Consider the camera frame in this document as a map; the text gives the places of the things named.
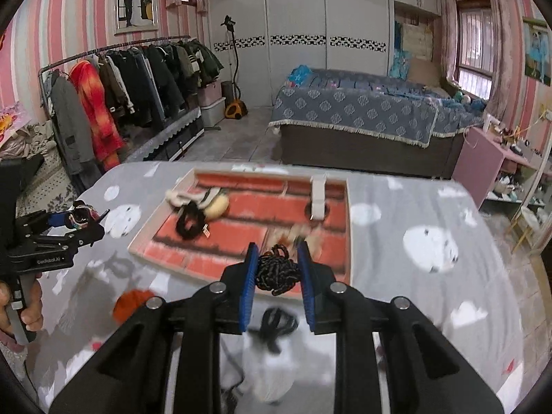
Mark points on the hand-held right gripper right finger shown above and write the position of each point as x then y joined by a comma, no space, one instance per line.
305,284

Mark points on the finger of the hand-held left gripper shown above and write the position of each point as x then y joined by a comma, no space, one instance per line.
58,221
88,233

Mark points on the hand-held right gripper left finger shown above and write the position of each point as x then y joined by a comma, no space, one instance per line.
251,284

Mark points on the cream flower scrunchie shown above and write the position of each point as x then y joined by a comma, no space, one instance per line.
302,235

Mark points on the red compartment tray box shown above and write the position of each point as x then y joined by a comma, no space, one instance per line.
258,215

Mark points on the yellow plush hair clip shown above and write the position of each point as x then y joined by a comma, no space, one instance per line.
217,206

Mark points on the cream duckbill hair clip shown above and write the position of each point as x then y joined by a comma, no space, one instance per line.
183,197

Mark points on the person's left hand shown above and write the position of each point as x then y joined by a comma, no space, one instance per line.
34,310

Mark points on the floral patterned cloth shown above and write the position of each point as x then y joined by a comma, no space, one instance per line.
51,185

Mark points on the orange scrunchie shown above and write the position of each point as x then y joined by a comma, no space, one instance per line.
129,304

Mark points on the pile of clothes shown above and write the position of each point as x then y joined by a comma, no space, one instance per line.
26,140

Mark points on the grey quilted coat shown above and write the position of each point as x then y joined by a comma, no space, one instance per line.
73,129

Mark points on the grey polar bear bedsheet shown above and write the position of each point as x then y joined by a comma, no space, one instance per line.
409,310

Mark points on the pink plastic bag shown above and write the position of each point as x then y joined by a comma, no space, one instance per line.
11,118

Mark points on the orange red fleece robe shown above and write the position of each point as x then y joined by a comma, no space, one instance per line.
97,112

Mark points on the grey lace trimmed cover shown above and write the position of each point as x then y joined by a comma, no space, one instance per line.
172,133

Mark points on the row of dark jackets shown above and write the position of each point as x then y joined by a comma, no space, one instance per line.
164,77

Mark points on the white storage box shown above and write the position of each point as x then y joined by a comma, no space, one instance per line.
212,112

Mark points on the garment steamer with yellow base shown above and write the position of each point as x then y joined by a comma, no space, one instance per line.
235,110

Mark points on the bed with blue patterned cover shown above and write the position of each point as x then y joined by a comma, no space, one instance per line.
366,112

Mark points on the metal clothes rack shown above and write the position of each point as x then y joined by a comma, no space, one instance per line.
116,45

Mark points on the pink storage box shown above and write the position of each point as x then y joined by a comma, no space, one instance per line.
212,91

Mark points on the pink desk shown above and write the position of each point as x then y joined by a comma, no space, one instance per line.
478,159

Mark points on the blue hanging dress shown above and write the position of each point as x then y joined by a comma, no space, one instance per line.
397,58

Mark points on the white wardrobe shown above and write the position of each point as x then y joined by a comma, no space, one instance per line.
297,4

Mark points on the barred window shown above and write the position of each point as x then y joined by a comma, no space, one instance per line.
474,51

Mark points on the pink window curtain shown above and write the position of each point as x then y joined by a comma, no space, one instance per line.
506,51

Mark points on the wall poster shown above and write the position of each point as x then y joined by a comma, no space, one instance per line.
539,51

